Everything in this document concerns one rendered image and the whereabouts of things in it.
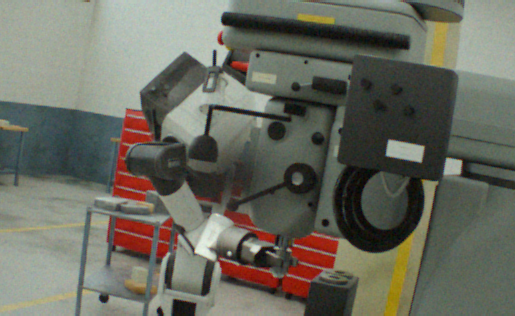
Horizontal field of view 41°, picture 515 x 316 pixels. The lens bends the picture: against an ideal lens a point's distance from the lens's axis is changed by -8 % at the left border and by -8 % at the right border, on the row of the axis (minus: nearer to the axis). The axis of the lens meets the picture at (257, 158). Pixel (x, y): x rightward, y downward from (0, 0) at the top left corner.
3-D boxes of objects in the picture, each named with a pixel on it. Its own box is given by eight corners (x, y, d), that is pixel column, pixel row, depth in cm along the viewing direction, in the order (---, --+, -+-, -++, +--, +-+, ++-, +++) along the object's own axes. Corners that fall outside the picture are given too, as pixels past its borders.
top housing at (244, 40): (211, 42, 175) (223, -21, 175) (254, 57, 200) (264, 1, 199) (403, 70, 157) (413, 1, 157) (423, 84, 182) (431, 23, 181)
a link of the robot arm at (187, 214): (180, 245, 229) (147, 191, 217) (214, 221, 232) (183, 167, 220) (195, 262, 219) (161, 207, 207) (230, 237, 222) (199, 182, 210)
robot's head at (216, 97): (198, 118, 210) (198, 102, 202) (206, 89, 214) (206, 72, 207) (221, 122, 209) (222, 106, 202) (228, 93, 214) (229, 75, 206)
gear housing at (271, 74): (241, 89, 173) (248, 47, 172) (279, 99, 196) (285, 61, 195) (380, 112, 160) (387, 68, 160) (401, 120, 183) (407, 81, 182)
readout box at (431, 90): (333, 162, 137) (351, 51, 136) (346, 163, 146) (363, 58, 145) (435, 182, 130) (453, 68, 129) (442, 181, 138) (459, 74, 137)
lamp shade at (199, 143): (186, 156, 184) (191, 131, 184) (215, 161, 185) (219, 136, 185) (187, 158, 177) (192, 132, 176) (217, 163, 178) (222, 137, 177)
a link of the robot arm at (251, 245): (258, 239, 179) (222, 227, 186) (250, 277, 179) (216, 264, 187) (290, 238, 188) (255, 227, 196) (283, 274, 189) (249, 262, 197)
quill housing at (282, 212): (234, 227, 175) (258, 92, 173) (267, 222, 194) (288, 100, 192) (310, 245, 168) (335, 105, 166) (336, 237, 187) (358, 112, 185)
